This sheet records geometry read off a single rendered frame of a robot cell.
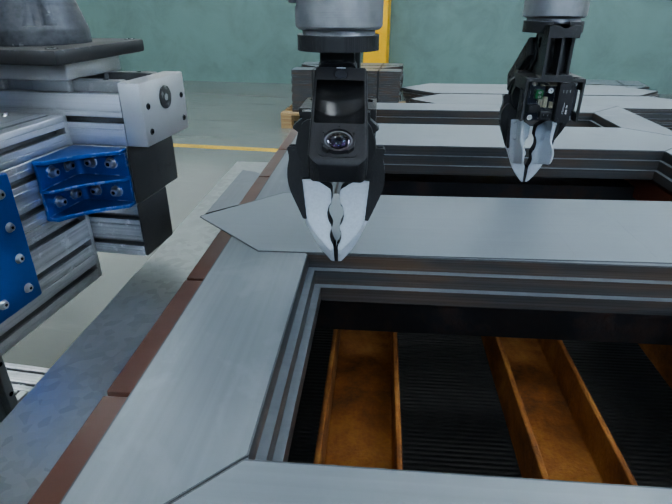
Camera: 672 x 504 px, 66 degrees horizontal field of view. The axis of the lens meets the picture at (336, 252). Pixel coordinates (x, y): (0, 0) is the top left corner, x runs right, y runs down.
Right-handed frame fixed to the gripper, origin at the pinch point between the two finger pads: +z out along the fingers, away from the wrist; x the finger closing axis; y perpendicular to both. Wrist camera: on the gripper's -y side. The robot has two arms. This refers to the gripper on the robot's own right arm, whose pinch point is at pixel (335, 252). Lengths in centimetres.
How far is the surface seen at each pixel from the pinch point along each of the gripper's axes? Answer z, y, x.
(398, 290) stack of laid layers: 4.0, -0.3, -6.4
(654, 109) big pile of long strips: 2, 92, -73
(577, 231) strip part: 0.7, 9.0, -26.5
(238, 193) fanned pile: 15, 58, 26
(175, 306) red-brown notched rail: 4.5, -4.4, 15.5
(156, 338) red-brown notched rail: 4.5, -9.7, 15.2
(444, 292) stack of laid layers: 4.0, -0.3, -11.1
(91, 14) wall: -6, 757, 426
